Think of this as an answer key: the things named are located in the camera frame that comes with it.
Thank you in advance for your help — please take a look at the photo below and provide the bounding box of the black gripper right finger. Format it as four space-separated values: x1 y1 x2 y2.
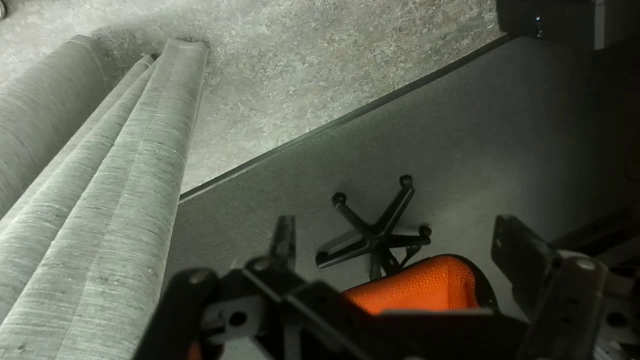
492 215 640 360

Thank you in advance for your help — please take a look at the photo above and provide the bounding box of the grey fabric curtain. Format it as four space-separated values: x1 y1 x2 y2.
0 39 208 360

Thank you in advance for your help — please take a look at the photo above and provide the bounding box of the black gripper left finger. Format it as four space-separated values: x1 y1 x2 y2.
134 214 348 360

